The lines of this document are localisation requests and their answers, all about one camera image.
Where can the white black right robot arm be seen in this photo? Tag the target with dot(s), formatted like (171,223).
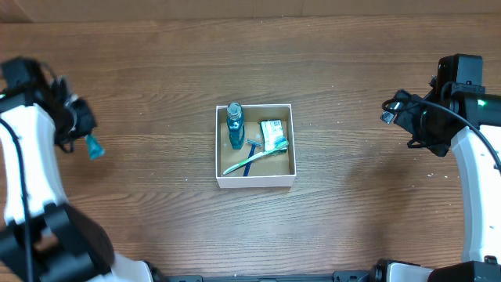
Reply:
(458,116)

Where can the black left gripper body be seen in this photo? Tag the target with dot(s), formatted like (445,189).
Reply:
(73,122)

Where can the green white toothbrush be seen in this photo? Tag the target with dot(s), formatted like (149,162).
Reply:
(279,145)

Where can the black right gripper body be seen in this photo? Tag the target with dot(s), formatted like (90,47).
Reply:
(426,128)

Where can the white cardboard box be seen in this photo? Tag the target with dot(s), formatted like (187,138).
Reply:
(270,171)

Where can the green white soap packet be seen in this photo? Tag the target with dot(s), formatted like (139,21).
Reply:
(273,133)

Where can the blue mouthwash bottle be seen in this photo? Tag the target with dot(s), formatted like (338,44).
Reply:
(235,124)

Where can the blue disposable razor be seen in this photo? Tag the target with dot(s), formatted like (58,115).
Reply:
(254,145)

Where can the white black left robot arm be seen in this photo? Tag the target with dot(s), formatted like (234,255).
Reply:
(45,238)

